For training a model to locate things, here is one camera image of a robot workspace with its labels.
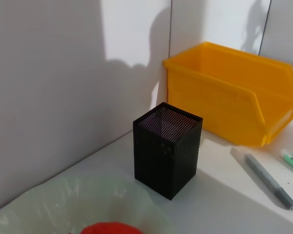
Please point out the red-orange toy orange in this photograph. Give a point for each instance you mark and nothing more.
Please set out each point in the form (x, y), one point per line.
(110, 229)

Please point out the grey marker pen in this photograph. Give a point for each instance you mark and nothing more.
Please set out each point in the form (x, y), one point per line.
(268, 180)

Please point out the black mesh pen holder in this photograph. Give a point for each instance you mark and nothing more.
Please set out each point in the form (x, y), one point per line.
(158, 165)

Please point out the yellow plastic storage bin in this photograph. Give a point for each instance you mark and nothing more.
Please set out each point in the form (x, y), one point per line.
(210, 102)

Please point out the pale green glass fruit plate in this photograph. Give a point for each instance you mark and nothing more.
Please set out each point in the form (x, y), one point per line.
(51, 207)

